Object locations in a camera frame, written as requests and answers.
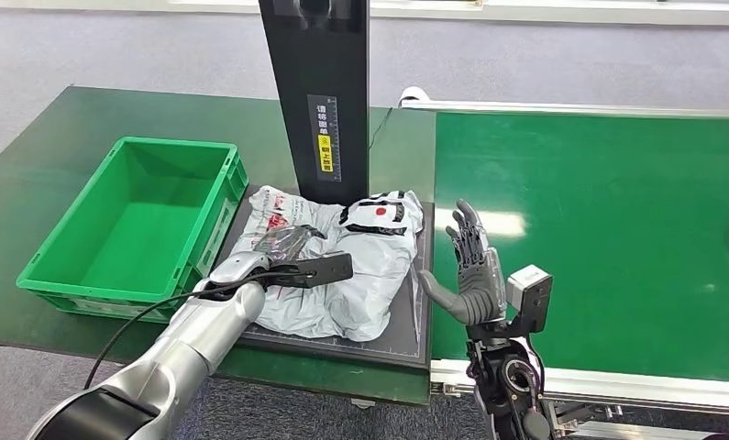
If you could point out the black yellow label sticker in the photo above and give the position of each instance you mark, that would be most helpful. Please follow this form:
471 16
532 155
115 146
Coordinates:
325 139

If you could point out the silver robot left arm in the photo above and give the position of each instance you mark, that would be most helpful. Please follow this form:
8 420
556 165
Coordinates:
188 346

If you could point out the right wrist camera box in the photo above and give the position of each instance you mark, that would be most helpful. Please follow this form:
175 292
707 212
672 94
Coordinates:
531 291

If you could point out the grey red-printed courier package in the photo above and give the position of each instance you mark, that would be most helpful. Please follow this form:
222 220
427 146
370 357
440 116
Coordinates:
364 285

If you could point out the aluminium conveyor side rail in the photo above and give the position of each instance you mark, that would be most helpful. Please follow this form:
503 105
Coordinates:
583 109
643 391

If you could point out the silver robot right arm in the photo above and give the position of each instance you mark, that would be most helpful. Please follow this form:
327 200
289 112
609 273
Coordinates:
504 388

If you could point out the black inbound scanner machine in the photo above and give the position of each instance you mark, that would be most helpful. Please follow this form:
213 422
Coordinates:
321 61

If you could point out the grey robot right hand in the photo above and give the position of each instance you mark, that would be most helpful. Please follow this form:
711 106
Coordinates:
482 291

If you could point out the green conveyor belt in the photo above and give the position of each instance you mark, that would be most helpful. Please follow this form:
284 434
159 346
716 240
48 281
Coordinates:
583 212

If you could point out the white conveyor end cap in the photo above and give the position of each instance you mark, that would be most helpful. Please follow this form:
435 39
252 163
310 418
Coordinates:
414 96

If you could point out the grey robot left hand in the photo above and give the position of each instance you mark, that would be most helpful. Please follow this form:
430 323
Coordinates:
288 240

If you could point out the green plastic crate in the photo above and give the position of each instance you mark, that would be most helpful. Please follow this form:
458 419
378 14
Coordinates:
133 243

